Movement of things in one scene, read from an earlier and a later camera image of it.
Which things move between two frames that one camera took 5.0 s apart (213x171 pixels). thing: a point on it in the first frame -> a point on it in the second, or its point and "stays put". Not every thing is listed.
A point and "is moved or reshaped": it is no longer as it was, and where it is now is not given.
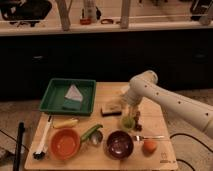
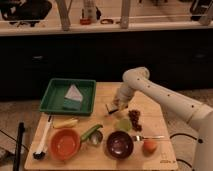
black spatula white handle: [40, 153] stays put
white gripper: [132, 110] -> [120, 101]
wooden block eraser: [111, 109] is moved or reshaped
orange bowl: [64, 143] stays put
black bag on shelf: [28, 11] stays put
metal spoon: [139, 138] stays put
